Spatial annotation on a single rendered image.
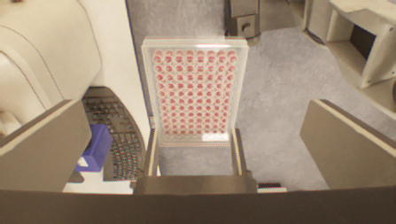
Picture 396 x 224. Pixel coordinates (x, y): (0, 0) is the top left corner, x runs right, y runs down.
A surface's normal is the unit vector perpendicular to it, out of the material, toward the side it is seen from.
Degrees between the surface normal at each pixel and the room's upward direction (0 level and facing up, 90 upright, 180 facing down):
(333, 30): 10
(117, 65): 0
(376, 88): 90
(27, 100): 50
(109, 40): 0
